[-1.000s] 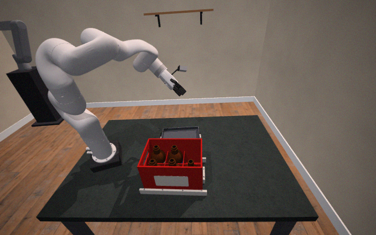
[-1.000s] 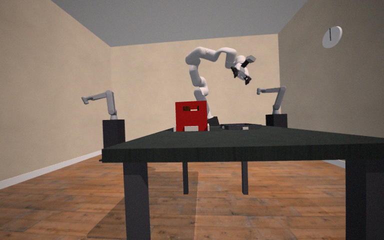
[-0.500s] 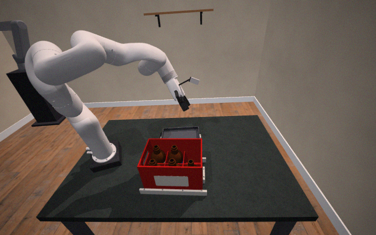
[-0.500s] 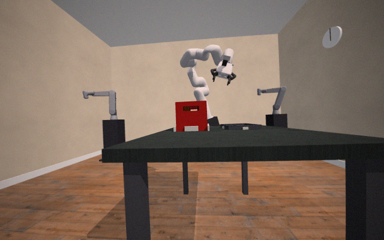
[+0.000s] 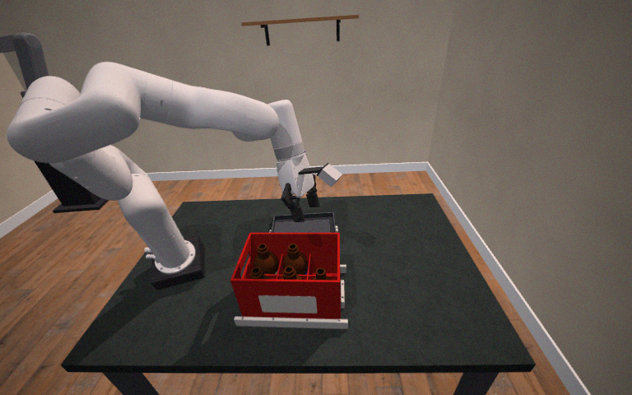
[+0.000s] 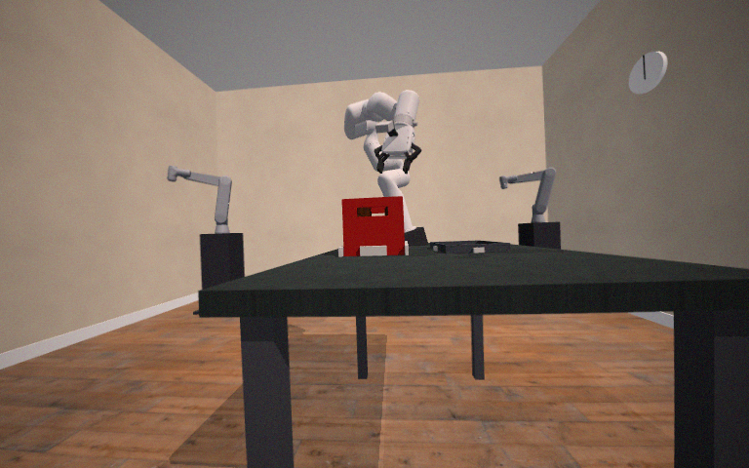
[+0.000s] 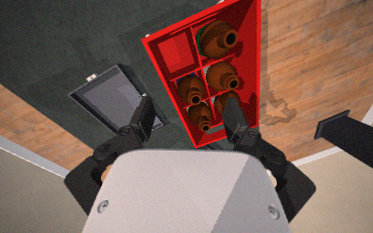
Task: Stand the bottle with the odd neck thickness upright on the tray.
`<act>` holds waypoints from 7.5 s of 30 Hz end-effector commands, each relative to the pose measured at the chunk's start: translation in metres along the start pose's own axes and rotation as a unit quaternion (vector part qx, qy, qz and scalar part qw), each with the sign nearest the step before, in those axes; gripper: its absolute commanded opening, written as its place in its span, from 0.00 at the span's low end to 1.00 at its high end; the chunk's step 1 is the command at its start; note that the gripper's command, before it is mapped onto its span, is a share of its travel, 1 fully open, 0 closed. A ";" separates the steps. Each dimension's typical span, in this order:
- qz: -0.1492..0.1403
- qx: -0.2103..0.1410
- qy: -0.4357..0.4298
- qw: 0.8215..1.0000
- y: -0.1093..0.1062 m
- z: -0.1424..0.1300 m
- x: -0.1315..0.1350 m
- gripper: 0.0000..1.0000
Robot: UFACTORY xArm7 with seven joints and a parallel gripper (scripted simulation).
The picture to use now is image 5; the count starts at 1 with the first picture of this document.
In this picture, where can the red divided crate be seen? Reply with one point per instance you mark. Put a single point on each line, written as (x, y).
(307, 298)

